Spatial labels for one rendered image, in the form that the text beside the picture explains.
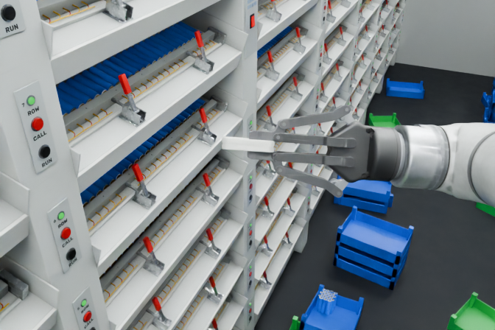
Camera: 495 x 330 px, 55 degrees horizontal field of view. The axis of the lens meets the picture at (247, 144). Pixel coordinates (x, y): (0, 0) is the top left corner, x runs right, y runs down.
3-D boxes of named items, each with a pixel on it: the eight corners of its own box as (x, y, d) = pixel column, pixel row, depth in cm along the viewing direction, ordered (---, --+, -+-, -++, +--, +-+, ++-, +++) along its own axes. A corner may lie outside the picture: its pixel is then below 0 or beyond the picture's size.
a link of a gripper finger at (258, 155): (283, 151, 66) (282, 172, 66) (247, 149, 65) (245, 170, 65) (285, 152, 64) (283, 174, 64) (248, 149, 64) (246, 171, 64)
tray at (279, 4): (317, 2, 177) (332, -33, 169) (252, 54, 130) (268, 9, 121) (269, -21, 180) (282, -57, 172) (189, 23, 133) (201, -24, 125)
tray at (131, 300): (239, 185, 142) (248, 163, 136) (110, 349, 94) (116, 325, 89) (182, 153, 145) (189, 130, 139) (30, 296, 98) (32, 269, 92)
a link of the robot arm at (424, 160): (422, 124, 70) (383, 121, 70) (452, 126, 61) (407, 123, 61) (415, 184, 71) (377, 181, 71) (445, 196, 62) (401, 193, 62)
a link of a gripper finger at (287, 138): (356, 149, 63) (357, 139, 63) (273, 141, 63) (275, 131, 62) (348, 147, 67) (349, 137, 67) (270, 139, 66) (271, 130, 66)
